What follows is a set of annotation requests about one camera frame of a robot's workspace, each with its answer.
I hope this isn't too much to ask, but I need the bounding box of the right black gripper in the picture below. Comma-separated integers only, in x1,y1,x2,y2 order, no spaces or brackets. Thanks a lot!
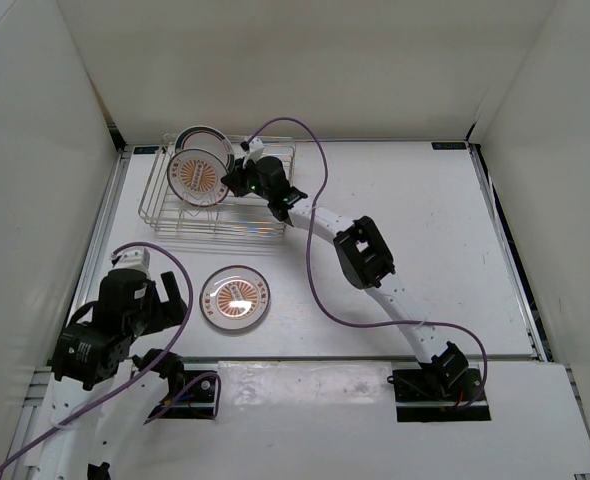
222,156,273,203

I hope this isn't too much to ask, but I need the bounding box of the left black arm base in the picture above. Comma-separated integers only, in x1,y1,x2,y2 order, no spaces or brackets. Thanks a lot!
145,369,222,424

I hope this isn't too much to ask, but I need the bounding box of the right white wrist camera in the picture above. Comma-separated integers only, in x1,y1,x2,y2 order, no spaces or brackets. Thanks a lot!
241,136,264,167

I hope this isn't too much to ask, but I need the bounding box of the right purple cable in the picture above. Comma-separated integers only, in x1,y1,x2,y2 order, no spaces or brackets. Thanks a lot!
244,117,489,412

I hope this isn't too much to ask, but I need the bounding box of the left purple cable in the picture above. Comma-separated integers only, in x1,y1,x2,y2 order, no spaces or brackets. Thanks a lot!
0,242,221,480

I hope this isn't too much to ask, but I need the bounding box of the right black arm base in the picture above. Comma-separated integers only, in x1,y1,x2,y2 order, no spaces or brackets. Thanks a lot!
387,368,491,423

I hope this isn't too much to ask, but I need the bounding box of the purple cable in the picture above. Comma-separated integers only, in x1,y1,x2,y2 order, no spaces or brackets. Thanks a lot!
244,117,489,412
0,242,221,480

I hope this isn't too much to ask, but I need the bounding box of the wire dish rack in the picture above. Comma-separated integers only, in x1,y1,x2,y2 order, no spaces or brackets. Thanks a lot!
132,133,285,241

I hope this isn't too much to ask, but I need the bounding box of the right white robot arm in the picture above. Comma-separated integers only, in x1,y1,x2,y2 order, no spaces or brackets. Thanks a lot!
222,156,469,400

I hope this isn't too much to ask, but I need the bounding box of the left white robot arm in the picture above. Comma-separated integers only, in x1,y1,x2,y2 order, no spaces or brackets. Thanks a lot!
35,264,187,479

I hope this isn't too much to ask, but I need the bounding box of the orange sunburst plate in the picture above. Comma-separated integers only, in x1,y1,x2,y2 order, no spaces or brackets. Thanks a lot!
199,265,271,334
166,148,229,207

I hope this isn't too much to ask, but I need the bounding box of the rear green rimmed plate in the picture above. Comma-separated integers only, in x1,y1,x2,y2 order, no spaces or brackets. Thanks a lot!
174,126,235,168

